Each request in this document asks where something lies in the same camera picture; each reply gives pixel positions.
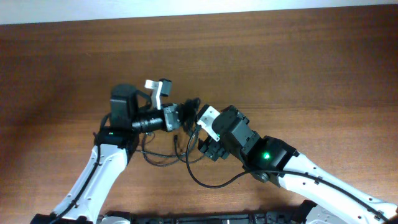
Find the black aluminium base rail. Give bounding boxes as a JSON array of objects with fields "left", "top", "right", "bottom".
[{"left": 102, "top": 211, "right": 305, "bottom": 224}]

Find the black USB cable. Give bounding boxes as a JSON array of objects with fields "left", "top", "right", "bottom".
[{"left": 135, "top": 132, "right": 187, "bottom": 167}]

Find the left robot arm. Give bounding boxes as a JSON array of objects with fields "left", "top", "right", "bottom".
[{"left": 32, "top": 80, "right": 195, "bottom": 223}]

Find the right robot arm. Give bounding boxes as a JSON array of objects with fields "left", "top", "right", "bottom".
[{"left": 197, "top": 105, "right": 397, "bottom": 223}]

